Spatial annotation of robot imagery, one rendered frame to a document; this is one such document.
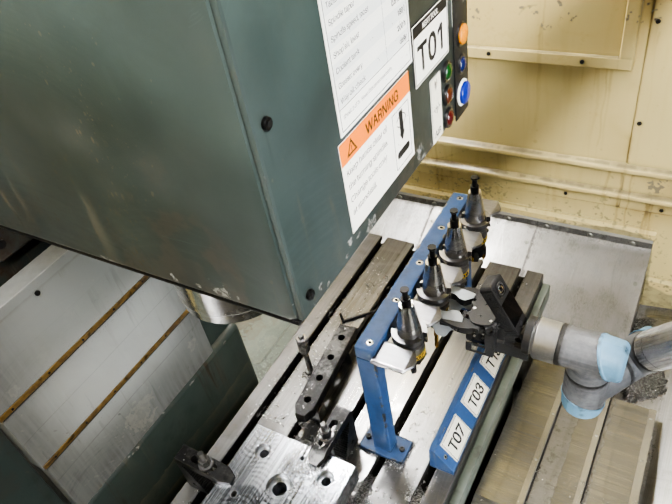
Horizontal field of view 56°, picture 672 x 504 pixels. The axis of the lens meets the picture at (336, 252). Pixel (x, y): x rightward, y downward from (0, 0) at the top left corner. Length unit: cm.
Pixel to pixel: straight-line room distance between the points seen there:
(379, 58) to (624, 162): 116
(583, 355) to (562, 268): 73
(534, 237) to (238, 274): 138
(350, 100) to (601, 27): 104
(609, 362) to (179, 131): 83
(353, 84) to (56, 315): 79
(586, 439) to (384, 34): 116
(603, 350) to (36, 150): 88
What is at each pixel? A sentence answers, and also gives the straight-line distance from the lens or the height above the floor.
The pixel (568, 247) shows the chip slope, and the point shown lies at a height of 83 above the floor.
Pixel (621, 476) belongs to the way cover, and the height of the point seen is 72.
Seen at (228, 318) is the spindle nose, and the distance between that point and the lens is 80.
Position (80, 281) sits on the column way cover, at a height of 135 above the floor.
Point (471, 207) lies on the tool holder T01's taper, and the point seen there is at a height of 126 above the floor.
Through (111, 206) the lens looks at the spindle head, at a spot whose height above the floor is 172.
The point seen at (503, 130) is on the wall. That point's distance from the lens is 176.
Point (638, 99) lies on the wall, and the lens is 164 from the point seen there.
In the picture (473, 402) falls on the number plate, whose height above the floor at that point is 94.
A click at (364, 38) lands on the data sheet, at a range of 61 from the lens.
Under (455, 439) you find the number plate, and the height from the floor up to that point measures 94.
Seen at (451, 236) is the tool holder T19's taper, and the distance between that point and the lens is 122.
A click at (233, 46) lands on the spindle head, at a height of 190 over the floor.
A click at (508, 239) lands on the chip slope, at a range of 189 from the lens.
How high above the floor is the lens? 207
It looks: 41 degrees down
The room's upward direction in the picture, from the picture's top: 12 degrees counter-clockwise
